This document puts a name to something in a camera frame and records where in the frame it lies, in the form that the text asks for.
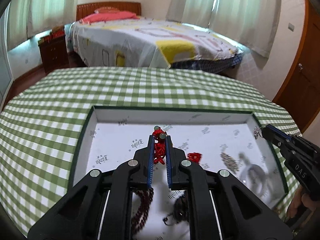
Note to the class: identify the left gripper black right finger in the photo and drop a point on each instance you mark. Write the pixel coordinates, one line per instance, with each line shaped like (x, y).
(219, 205)

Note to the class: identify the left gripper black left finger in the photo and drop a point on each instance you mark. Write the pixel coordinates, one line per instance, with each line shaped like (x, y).
(103, 205)

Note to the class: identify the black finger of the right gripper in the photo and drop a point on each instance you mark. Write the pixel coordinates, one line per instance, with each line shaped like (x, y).
(276, 132)
(267, 135)

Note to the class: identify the red tassel charm with beads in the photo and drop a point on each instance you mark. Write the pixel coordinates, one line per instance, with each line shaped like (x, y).
(159, 147)

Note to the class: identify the green white jewelry box tray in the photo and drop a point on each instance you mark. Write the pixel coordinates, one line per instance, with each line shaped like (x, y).
(112, 135)

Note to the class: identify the person's right hand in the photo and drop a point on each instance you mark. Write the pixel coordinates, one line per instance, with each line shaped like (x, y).
(300, 198)

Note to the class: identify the brown wooden door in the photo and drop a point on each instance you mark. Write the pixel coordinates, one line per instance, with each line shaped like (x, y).
(299, 93)

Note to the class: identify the gold pearl flower brooch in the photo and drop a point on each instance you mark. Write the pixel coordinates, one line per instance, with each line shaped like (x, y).
(230, 163)

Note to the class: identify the white jade bangle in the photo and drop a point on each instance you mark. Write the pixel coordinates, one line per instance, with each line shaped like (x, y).
(257, 180)

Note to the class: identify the red knot gold charm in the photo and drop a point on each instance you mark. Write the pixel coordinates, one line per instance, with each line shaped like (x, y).
(194, 157)

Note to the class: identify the green checkered tablecloth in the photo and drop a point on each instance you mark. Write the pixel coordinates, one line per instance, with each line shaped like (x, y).
(41, 126)

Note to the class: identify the right white curtain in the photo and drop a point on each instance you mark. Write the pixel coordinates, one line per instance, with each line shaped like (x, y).
(252, 23)

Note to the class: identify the white curtain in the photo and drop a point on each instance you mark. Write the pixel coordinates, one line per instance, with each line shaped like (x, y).
(27, 18)
(252, 23)

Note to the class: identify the bed with patterned sheet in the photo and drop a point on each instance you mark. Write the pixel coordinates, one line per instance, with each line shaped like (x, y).
(150, 43)

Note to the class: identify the dark wooden nightstand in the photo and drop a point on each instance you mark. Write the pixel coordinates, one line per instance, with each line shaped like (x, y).
(53, 51)

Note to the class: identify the red items on nightstand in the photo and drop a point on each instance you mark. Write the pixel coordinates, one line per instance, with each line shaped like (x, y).
(56, 32)

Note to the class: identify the pink pillow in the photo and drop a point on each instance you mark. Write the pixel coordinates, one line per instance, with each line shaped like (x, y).
(108, 16)

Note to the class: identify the orange patterned pillow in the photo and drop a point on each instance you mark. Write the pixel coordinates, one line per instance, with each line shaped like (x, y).
(106, 10)

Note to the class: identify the wooden headboard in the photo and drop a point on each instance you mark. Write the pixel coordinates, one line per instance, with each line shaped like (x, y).
(83, 10)

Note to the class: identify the left white curtain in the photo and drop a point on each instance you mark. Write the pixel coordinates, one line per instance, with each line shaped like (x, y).
(27, 18)

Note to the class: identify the wall light switch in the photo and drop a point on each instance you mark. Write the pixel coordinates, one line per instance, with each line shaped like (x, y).
(291, 27)

